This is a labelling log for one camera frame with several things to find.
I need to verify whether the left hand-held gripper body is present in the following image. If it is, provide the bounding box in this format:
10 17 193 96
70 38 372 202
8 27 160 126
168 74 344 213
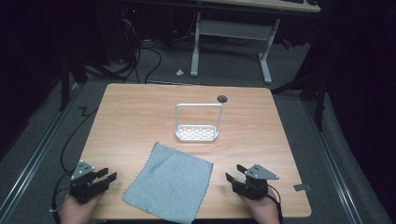
68 160 106 205

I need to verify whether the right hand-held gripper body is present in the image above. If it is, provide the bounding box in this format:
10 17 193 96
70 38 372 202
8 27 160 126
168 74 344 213
233 163 280 201

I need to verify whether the person's right hand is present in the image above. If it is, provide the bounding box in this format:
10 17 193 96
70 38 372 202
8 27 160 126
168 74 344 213
240 189 281 224

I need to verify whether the person's left hand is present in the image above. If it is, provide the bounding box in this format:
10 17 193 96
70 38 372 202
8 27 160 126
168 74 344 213
59 191 106 224

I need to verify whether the grey cloth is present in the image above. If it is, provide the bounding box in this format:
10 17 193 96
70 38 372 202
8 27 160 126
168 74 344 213
121 142 215 224

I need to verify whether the black metal stand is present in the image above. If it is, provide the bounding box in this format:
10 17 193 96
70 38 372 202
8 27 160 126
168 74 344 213
270 55 332 132
58 50 89 112

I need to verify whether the desk with white metal legs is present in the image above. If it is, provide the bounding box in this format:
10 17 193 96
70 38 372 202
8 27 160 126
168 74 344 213
190 0 321 85

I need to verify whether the black computer tower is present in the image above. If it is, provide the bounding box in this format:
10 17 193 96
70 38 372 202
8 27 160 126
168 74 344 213
104 4 145 64

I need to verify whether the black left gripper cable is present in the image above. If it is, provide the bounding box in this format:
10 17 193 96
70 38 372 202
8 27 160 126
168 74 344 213
50 169 76 224

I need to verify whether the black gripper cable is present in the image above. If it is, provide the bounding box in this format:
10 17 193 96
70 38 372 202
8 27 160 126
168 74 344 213
50 169 76 224
266 183 285 224

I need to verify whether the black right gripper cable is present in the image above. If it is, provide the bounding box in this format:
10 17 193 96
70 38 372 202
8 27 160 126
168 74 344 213
266 183 285 224

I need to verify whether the black floor cable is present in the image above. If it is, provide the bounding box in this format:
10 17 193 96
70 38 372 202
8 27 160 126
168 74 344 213
60 105 100 174

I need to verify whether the metal floor rail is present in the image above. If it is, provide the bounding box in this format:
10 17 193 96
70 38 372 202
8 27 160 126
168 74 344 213
0 83 82 217
303 100 364 224

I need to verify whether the white rack with handle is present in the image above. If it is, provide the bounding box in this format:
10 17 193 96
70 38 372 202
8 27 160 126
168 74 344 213
174 103 224 143

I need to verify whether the bundle of black cables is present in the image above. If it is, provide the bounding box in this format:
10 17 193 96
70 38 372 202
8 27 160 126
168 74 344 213
116 17 163 85

